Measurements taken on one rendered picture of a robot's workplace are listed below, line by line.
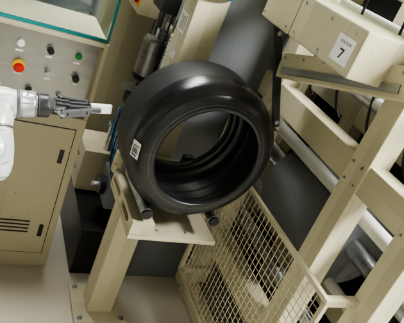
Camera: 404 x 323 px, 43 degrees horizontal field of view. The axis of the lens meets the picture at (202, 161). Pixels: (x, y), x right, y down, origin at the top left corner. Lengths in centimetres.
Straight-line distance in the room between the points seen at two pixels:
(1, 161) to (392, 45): 119
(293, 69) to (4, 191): 144
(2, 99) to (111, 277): 122
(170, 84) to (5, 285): 147
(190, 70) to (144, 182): 42
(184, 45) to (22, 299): 147
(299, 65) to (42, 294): 168
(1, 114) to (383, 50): 114
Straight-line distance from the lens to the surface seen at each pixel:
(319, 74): 187
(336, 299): 179
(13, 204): 262
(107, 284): 260
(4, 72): 233
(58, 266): 292
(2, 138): 159
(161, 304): 291
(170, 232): 200
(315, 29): 174
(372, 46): 156
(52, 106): 168
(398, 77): 161
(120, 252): 247
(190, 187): 210
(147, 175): 176
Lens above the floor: 192
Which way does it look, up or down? 25 degrees down
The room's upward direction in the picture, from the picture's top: 23 degrees clockwise
